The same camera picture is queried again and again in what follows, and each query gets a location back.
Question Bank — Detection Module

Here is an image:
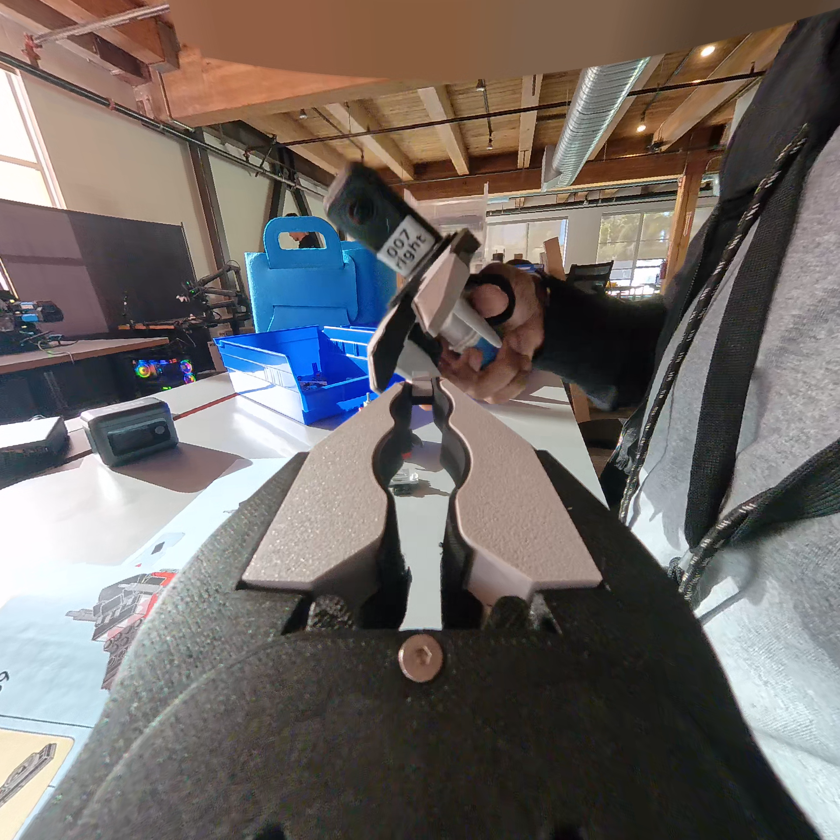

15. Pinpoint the person's right forearm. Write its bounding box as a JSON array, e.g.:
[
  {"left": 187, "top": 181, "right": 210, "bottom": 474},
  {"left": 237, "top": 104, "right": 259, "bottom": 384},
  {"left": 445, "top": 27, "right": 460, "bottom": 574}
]
[{"left": 532, "top": 276, "right": 670, "bottom": 411}]

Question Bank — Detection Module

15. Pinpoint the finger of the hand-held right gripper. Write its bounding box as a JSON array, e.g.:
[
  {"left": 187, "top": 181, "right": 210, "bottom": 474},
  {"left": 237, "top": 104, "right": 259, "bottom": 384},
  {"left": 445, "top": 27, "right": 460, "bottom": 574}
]
[
  {"left": 366, "top": 299, "right": 441, "bottom": 396},
  {"left": 413, "top": 251, "right": 475, "bottom": 336}
]

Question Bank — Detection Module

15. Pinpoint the blue plastic parts bin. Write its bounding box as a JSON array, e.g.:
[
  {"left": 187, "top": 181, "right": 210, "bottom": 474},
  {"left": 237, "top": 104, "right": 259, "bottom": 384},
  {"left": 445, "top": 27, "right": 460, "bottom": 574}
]
[
  {"left": 325, "top": 325, "right": 378, "bottom": 362},
  {"left": 213, "top": 325, "right": 395, "bottom": 426}
]

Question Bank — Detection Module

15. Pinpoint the black webbing strap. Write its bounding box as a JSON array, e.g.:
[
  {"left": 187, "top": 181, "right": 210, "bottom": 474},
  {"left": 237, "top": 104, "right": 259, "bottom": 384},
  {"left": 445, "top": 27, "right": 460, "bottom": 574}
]
[{"left": 684, "top": 141, "right": 840, "bottom": 546}]

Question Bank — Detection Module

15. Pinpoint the red black cable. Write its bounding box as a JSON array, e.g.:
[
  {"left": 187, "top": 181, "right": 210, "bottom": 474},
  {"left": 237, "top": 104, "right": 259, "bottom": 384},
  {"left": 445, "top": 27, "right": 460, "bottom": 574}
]
[{"left": 172, "top": 392, "right": 238, "bottom": 421}]

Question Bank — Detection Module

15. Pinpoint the blue felt bag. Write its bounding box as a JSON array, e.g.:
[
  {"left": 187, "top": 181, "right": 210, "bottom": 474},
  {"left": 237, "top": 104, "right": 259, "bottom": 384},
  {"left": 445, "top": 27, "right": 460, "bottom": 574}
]
[{"left": 244, "top": 217, "right": 398, "bottom": 336}]

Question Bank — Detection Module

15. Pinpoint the black wall screen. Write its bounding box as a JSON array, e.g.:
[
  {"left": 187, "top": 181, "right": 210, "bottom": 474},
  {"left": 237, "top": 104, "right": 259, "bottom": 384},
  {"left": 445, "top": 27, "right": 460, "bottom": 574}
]
[{"left": 66, "top": 210, "right": 198, "bottom": 329}]

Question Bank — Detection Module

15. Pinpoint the rainbow lit computer case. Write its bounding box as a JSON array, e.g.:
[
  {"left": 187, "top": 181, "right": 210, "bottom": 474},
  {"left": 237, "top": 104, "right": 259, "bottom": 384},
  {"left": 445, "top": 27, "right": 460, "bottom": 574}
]
[{"left": 131, "top": 357, "right": 198, "bottom": 388}]

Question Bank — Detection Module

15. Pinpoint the long wooden table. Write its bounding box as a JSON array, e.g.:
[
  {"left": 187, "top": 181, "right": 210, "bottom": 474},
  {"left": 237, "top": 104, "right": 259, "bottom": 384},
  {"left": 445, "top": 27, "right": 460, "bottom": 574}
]
[{"left": 0, "top": 336, "right": 170, "bottom": 376}]

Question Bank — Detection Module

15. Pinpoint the silver ventilation duct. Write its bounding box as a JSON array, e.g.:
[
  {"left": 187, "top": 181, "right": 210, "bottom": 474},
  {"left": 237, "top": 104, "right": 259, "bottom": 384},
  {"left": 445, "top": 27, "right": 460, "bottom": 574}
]
[{"left": 543, "top": 56, "right": 651, "bottom": 191}]

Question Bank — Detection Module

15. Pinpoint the dark grey cube device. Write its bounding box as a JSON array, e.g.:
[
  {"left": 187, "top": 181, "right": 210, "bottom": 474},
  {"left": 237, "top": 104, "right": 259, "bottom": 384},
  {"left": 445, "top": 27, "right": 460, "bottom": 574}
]
[{"left": 80, "top": 397, "right": 179, "bottom": 468}]

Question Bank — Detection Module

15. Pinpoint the person's right hand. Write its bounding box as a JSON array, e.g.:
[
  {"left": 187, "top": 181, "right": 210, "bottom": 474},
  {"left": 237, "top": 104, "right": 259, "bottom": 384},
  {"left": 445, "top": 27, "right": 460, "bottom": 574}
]
[{"left": 436, "top": 262, "right": 550, "bottom": 406}]

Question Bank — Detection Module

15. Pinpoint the light blue instruction booklet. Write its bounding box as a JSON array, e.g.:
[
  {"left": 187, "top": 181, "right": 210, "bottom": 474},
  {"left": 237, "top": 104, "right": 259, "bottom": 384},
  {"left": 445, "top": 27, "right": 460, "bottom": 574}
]
[{"left": 0, "top": 532, "right": 188, "bottom": 840}]

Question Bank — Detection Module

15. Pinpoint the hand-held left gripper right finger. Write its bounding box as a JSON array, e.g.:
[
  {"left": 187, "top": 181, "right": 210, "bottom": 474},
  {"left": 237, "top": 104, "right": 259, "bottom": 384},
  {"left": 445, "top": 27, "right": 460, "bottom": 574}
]
[{"left": 430, "top": 379, "right": 603, "bottom": 630}]

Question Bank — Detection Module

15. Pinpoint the black adapter box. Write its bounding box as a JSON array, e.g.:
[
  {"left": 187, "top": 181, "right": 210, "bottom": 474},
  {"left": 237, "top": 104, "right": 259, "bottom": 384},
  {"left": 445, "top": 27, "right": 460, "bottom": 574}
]
[{"left": 0, "top": 416, "right": 70, "bottom": 470}]

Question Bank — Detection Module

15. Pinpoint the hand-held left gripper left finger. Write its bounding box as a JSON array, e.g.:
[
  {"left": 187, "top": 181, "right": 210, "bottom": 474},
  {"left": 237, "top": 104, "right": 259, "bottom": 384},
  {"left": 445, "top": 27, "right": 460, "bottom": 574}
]
[{"left": 241, "top": 382, "right": 413, "bottom": 630}]

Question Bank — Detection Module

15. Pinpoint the black speckled cord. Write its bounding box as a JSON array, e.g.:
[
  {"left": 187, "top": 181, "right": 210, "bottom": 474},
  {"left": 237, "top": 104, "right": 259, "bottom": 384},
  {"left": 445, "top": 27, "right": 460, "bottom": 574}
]
[{"left": 620, "top": 125, "right": 840, "bottom": 601}]

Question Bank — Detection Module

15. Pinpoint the grey desk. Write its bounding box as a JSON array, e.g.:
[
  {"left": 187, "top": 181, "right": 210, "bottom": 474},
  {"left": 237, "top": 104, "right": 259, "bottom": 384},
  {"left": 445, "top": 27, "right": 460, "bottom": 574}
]
[{"left": 0, "top": 371, "right": 608, "bottom": 631}]

